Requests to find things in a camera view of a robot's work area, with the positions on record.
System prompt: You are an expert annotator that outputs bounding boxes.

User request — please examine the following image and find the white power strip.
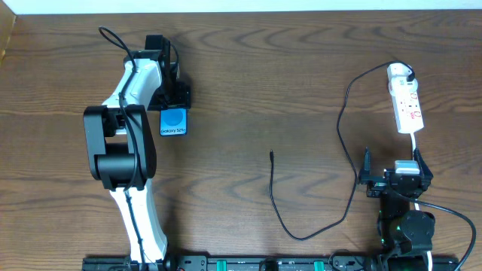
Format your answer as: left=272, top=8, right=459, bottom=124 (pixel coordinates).
left=391, top=91, right=424, bottom=134

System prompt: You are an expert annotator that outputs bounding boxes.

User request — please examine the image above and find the brown cardboard panel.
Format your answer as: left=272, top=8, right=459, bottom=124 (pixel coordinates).
left=0, top=0, right=17, bottom=63

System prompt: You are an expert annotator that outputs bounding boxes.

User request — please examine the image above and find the black charging cable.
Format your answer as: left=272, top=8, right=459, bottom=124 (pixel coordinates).
left=268, top=59, right=416, bottom=242

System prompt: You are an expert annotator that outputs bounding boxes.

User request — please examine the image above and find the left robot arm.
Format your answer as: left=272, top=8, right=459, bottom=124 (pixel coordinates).
left=83, top=35, right=191, bottom=270

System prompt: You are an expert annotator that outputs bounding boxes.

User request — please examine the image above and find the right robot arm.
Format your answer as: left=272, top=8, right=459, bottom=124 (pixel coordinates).
left=358, top=149, right=435, bottom=270

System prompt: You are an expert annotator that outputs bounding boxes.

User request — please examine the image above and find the blue Samsung Galaxy smartphone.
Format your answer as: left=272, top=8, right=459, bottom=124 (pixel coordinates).
left=160, top=108, right=188, bottom=136

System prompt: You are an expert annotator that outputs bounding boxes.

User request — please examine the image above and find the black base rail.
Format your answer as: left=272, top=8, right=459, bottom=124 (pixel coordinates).
left=81, top=254, right=458, bottom=271

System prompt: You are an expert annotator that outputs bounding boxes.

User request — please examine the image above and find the white charger plug adapter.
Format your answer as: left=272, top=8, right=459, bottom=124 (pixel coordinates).
left=387, top=62, right=418, bottom=96

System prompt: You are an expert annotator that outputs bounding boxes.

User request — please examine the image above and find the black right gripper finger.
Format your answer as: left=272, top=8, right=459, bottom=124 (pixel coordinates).
left=360, top=147, right=371, bottom=180
left=413, top=148, right=432, bottom=177

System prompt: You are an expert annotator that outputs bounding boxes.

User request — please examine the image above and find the white power strip cord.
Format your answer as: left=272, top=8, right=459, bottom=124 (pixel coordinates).
left=409, top=131, right=418, bottom=161

